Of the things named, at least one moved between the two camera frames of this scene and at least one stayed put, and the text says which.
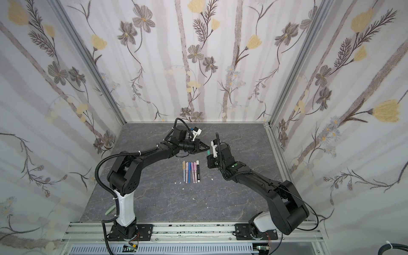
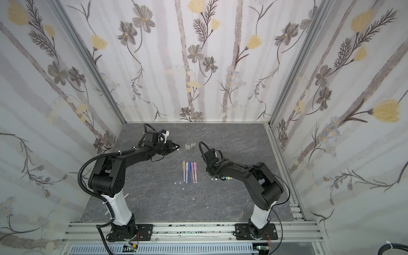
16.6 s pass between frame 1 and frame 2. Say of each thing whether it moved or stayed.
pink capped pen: stayed
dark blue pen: stayed
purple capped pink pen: stayed
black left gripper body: moved
